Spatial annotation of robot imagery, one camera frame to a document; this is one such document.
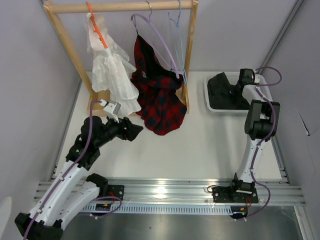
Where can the white perforated plastic basket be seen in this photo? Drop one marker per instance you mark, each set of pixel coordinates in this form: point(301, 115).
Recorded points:
point(249, 93)

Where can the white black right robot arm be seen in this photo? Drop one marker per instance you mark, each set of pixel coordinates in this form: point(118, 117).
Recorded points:
point(260, 126)

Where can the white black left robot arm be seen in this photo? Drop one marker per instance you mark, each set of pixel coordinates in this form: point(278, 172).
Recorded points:
point(74, 187)

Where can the white slotted cable duct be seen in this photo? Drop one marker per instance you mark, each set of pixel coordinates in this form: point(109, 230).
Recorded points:
point(207, 209)

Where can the wooden clothes rack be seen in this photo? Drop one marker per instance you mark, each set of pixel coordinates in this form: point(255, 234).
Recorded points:
point(53, 10)

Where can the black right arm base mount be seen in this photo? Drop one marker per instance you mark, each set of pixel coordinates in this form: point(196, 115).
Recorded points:
point(225, 194)

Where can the dark grey dotted skirt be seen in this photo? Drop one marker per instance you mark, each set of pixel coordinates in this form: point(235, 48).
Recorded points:
point(225, 96)

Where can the red black plaid garment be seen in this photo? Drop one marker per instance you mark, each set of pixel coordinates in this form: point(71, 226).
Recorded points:
point(161, 109)

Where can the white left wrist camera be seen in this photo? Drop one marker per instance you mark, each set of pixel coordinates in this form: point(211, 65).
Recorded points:
point(111, 108)

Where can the orange plastic hanger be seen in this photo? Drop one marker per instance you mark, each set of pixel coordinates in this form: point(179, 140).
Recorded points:
point(95, 26)

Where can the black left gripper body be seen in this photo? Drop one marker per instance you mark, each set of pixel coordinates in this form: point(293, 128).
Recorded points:
point(116, 129)

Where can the white ruffled dress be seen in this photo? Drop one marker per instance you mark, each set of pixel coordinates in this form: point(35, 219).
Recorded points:
point(111, 68)

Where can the light blue wire hanger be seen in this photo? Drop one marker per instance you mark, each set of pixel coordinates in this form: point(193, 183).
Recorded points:
point(174, 27)

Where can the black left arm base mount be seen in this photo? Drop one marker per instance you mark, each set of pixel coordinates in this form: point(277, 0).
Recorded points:
point(116, 191)

